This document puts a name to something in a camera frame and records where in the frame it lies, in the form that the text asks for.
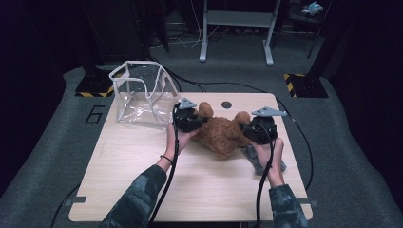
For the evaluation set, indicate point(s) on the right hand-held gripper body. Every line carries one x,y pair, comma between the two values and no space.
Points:
263,131

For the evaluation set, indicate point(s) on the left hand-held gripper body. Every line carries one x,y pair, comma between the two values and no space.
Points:
187,122

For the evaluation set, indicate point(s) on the brown teddy bear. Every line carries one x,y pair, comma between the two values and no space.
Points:
221,136

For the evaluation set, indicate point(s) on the grey fluffy cloth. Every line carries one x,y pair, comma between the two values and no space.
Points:
253,158

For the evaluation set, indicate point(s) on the clear plastic bag white trim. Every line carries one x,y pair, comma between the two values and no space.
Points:
136,107

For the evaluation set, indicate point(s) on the person's left hand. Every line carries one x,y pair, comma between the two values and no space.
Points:
177,142

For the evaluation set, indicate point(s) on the person's right hand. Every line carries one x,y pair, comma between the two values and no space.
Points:
277,161

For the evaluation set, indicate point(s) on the black wristband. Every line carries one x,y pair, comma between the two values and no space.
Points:
166,158

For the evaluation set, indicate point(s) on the black stand base striped edge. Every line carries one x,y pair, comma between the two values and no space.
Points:
93,84
307,87

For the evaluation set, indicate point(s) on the white metal stand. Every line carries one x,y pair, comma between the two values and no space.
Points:
237,18

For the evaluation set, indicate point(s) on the dark equipment cabinet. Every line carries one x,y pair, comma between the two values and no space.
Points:
120,28

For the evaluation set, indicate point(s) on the blue white packet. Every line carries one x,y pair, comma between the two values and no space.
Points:
312,8

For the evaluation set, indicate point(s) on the grey table bracket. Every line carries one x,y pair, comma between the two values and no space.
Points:
305,201
76,200

